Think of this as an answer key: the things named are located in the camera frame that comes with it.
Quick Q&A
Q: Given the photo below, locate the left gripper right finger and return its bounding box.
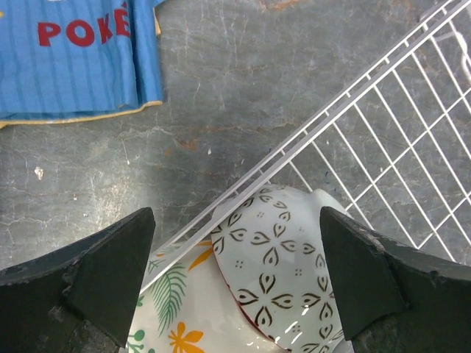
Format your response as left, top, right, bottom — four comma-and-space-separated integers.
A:
319, 207, 470, 352

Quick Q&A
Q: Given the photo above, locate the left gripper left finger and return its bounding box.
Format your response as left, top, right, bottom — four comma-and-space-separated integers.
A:
1, 207, 155, 352

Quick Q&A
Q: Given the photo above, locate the white bowl teal floral pattern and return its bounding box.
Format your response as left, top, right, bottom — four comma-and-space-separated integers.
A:
210, 184, 345, 352

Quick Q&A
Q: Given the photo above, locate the white wire dish rack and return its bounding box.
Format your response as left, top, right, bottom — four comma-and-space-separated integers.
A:
143, 1, 470, 288

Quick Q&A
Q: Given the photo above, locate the white bowl orange flower pattern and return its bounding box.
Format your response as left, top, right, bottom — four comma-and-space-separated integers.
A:
125, 240, 282, 353

